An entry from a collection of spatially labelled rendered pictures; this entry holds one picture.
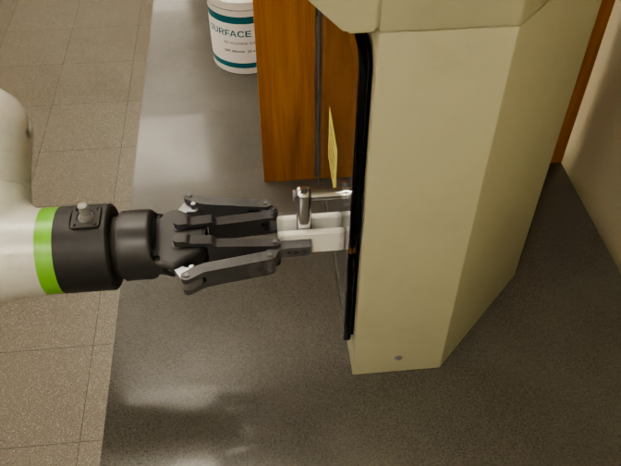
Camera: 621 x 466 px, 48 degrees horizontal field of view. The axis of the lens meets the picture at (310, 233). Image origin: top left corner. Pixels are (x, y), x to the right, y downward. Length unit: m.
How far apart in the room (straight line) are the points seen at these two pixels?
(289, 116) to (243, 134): 0.19
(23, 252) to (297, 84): 0.46
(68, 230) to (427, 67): 0.39
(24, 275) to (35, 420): 1.33
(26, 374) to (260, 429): 1.38
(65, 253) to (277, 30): 0.42
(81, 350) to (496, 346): 1.45
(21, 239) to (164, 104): 0.62
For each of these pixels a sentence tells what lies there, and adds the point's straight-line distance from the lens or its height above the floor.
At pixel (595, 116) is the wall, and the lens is 1.19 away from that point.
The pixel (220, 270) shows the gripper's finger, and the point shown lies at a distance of 0.72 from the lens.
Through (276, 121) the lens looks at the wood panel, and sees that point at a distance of 1.05.
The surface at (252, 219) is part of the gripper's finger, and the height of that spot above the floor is 1.16.
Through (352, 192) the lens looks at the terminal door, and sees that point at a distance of 0.66.
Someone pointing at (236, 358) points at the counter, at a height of 0.94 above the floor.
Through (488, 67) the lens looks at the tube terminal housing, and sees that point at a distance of 0.60.
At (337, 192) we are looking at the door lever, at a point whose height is 1.20.
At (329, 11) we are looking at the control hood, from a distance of 0.54.
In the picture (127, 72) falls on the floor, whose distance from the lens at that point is 3.21.
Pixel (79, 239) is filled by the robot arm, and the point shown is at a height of 1.18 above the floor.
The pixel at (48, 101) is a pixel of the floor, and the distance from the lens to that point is 3.12.
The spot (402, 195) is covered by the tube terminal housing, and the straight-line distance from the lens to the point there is 0.66.
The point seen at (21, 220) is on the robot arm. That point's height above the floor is 1.19.
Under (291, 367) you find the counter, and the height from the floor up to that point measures 0.94.
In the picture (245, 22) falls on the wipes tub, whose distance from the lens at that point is 1.32.
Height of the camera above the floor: 1.69
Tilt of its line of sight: 46 degrees down
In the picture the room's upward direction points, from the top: straight up
